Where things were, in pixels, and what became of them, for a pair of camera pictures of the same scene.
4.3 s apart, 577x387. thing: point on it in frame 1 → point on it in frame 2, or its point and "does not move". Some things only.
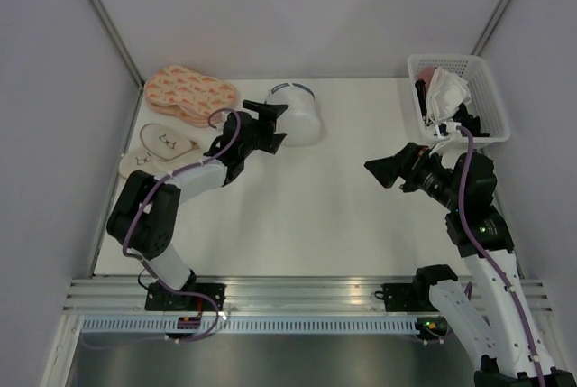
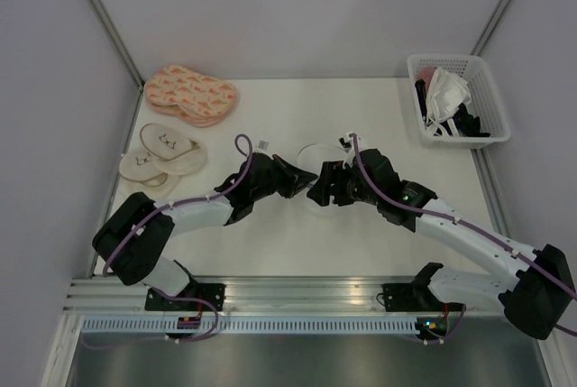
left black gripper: (271, 141) → (296, 179)
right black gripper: (407, 163) → (331, 173)
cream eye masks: (164, 143) does not move
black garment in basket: (469, 124) does not move
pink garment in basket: (425, 74) does not move
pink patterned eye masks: (182, 94) does not move
